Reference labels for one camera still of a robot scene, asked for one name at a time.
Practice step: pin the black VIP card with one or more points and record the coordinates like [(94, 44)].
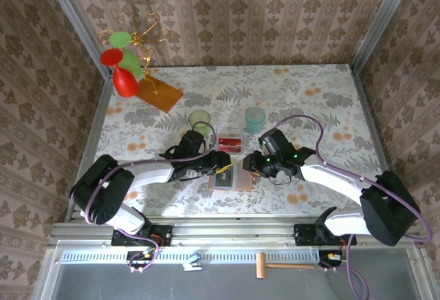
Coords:
[(223, 182)]

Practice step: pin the pink leather card holder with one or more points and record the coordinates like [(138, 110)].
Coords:
[(242, 181)]

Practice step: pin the red card with black stripe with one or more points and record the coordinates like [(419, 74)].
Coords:
[(231, 146)]

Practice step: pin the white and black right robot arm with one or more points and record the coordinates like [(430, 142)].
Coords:
[(330, 176)]

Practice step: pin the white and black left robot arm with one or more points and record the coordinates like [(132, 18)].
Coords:
[(151, 172)]

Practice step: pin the blue plastic cup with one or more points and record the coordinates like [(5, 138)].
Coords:
[(254, 121)]

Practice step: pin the green plastic cup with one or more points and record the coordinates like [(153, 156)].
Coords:
[(198, 117)]

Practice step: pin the wooden mallet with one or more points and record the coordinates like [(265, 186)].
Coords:
[(261, 265)]

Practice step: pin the blue and white stapler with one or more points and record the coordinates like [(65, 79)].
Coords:
[(192, 265)]

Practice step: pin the grey metal shelf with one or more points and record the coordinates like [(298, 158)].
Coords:
[(223, 286)]

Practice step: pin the red plastic wine glass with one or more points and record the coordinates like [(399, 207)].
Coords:
[(125, 81)]

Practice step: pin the green plastic wine glass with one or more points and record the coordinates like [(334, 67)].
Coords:
[(120, 38)]

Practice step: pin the aluminium mounting rail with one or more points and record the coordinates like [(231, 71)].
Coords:
[(233, 233)]

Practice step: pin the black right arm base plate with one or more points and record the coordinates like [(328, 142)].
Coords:
[(302, 236)]

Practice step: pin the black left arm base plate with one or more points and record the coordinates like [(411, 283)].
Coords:
[(161, 234)]

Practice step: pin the aluminium table side rail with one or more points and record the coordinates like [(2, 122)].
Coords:
[(372, 124), (96, 124)]

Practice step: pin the aluminium frame post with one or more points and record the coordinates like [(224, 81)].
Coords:
[(78, 21), (382, 21)]

